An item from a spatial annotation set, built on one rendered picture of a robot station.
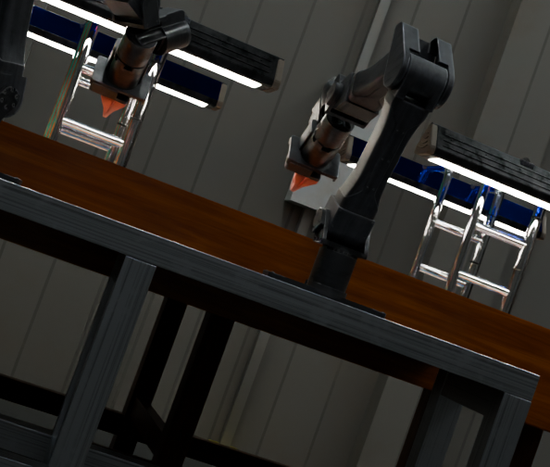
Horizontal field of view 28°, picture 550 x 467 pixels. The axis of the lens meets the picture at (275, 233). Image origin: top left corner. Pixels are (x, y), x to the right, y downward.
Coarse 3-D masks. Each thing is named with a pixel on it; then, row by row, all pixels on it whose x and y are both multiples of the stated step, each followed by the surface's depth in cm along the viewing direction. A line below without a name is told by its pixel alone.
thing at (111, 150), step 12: (84, 24) 267; (72, 60) 257; (84, 84) 258; (60, 96) 256; (132, 108) 261; (48, 120) 257; (120, 120) 260; (60, 132) 257; (72, 132) 257; (120, 132) 260; (96, 144) 259; (108, 144) 260; (108, 156) 259
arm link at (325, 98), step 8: (336, 80) 202; (328, 88) 203; (336, 88) 191; (328, 96) 193; (336, 96) 191; (328, 104) 193; (320, 112) 202; (328, 112) 194; (336, 112) 195; (344, 120) 195; (352, 120) 195; (360, 120) 196
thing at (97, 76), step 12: (96, 60) 194; (120, 60) 188; (96, 72) 192; (108, 72) 192; (120, 72) 190; (132, 72) 189; (108, 84) 191; (120, 84) 191; (132, 84) 192; (144, 84) 195; (132, 96) 193; (144, 96) 193
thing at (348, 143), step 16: (352, 144) 290; (352, 160) 289; (400, 160) 295; (400, 176) 292; (416, 176) 294; (432, 176) 297; (432, 192) 295; (448, 192) 296; (464, 192) 299; (512, 208) 303; (528, 208) 306; (512, 224) 301; (528, 224) 303; (544, 224) 305
